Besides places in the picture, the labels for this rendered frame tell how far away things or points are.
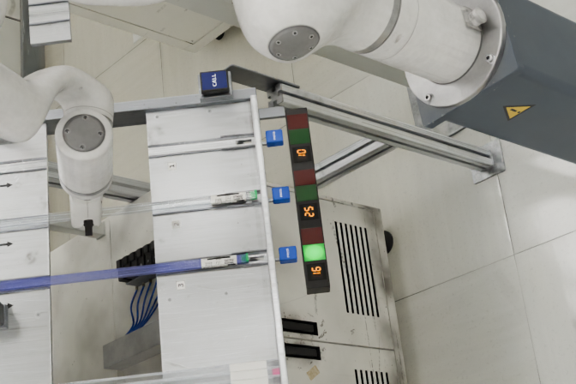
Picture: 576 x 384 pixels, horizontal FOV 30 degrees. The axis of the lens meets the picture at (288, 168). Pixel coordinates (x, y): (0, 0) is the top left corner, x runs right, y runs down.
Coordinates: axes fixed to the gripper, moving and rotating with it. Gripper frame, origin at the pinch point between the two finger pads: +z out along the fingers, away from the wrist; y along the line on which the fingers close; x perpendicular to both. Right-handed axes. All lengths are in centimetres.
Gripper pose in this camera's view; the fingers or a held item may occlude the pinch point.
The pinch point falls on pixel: (87, 213)
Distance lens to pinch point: 187.8
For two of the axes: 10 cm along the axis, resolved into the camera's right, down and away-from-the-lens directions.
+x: 9.8, -0.4, 1.8
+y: 1.1, 9.1, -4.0
